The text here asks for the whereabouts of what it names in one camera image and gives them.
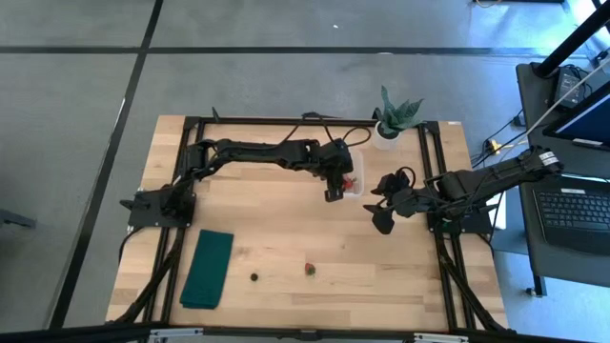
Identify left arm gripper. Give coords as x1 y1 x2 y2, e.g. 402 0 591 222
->
316 137 356 203

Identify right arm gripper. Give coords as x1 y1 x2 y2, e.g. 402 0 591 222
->
362 171 433 236

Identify clear plastic tupperware container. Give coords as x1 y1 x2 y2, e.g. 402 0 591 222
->
342 149 366 199

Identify white plant pot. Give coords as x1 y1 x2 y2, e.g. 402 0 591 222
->
371 121 401 151

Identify green snake plant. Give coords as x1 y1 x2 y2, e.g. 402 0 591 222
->
378 85 425 135

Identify black crossbar with silver brackets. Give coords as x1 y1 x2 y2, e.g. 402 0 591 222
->
0 321 610 343

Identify dark green folded cloth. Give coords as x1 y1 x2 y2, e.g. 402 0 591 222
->
179 229 235 310

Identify black laptop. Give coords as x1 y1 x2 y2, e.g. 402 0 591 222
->
533 186 610 256

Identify dark desk with monitor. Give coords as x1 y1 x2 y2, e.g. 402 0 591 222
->
516 61 610 173

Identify dark desk with laptop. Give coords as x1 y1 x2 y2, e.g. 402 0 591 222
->
518 170 610 297

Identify black power adapter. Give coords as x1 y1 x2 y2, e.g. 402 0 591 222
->
552 65 585 109

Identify black computer monitor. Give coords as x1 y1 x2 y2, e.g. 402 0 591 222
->
542 80 610 152

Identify black slanted pole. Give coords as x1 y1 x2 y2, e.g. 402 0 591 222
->
536 0 610 78

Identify grey floor object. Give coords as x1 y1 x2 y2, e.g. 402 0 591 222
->
0 208 37 231

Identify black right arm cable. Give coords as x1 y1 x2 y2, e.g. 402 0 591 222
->
396 166 417 190

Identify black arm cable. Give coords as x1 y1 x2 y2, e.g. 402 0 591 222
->
280 111 373 150
396 166 417 190

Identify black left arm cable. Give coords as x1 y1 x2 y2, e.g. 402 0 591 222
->
280 111 373 150

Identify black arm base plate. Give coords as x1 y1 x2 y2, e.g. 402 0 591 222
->
428 208 495 236
119 187 197 230

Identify black aluminium table frame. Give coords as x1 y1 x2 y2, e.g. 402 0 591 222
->
107 107 511 334

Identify black floor cables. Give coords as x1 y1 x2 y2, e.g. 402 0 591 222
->
469 110 531 167

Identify white hanging cable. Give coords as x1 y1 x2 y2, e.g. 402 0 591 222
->
523 56 610 137

